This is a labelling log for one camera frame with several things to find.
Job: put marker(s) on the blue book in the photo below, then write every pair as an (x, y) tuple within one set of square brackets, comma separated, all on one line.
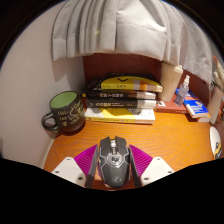
[(197, 106)]

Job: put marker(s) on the dark mug with green inside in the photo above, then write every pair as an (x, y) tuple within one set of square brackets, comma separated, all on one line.
[(68, 113)]

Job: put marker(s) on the dark grey computer mouse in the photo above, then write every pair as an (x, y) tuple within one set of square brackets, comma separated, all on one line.
[(114, 166)]

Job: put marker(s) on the white curtain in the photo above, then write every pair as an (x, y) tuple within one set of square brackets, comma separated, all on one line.
[(126, 26)]

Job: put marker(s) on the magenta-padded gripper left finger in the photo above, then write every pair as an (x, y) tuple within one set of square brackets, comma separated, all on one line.
[(87, 160)]

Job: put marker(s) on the round white printed mouse pad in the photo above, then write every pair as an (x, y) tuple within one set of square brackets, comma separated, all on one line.
[(215, 136)]

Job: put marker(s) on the white and yellow book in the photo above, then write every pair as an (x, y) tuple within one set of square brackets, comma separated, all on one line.
[(116, 115)]

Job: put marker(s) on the black book with white lettering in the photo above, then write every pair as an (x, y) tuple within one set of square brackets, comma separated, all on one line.
[(120, 103)]

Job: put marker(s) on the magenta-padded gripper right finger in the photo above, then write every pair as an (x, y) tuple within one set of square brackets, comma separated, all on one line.
[(140, 160)]

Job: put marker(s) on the white vase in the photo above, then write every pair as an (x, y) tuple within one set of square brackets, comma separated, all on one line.
[(215, 103)]

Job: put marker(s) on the red book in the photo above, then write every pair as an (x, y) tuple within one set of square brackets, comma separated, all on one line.
[(168, 107)]

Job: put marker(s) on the small clear spray bottle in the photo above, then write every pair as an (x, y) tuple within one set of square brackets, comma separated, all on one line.
[(181, 93)]

